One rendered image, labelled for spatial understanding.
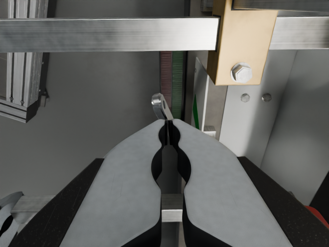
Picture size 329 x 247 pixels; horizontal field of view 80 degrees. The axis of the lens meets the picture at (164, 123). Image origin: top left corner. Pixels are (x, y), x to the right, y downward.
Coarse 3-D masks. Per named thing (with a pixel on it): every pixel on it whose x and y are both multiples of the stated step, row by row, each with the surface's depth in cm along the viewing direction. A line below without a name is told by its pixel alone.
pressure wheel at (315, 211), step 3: (306, 207) 27; (309, 207) 27; (312, 207) 27; (312, 210) 27; (315, 210) 27; (315, 213) 26; (318, 213) 27; (318, 216) 26; (321, 216) 26; (321, 219) 26; (324, 219) 26; (324, 222) 25; (327, 225) 25
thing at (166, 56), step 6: (162, 54) 33; (168, 54) 33; (162, 60) 34; (168, 60) 34; (162, 66) 34; (168, 66) 34; (162, 72) 35; (168, 72) 35; (162, 78) 35; (168, 78) 35; (162, 84) 36; (168, 84) 36; (162, 90) 36; (168, 90) 37; (168, 96) 37; (168, 102) 38
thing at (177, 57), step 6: (174, 54) 33; (180, 54) 33; (174, 60) 34; (180, 60) 34; (174, 66) 34; (180, 66) 34; (174, 72) 35; (180, 72) 35; (174, 78) 35; (180, 78) 35; (174, 84) 36; (180, 84) 36; (174, 90) 37; (180, 90) 37; (174, 96) 37; (180, 96) 37; (174, 102) 38; (180, 102) 38; (174, 108) 38; (180, 108) 38; (174, 114) 39; (180, 114) 39
